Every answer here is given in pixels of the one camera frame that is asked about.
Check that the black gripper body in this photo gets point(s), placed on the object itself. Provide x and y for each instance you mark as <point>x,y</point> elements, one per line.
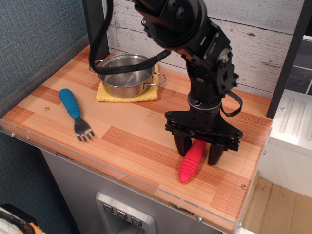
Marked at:
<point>204,122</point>

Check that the dark left post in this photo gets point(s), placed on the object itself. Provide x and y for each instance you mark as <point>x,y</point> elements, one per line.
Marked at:
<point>94,17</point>

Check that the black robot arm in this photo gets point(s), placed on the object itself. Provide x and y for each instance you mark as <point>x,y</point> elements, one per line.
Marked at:
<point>184,27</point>

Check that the dark post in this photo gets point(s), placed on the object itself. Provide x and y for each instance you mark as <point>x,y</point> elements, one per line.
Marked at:
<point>94,17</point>
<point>299,31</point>

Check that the red handled metal spoon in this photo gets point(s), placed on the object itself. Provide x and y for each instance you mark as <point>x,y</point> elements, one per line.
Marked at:
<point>191,161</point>

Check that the white toy sink unit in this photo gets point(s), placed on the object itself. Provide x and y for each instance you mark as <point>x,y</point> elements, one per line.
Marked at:
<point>287,154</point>

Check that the silver dispenser panel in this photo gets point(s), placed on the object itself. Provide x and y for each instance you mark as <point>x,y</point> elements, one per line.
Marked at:
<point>120,218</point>

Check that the blue handled metal fork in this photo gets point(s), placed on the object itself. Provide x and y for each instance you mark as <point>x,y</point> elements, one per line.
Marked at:
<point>82,129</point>

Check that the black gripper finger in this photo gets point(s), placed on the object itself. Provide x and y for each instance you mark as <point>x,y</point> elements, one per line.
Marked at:
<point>183,143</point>
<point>215,153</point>

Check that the orange black object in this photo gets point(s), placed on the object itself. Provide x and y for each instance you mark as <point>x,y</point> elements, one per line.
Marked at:
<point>10,224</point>

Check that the dark right post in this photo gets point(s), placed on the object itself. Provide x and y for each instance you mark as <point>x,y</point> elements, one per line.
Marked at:
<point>299,31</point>

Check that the stainless steel pot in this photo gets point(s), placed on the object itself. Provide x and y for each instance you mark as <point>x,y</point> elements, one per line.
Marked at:
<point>124,60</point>

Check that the yellow cloth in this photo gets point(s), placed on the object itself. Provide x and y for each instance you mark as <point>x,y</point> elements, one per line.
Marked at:
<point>136,86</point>

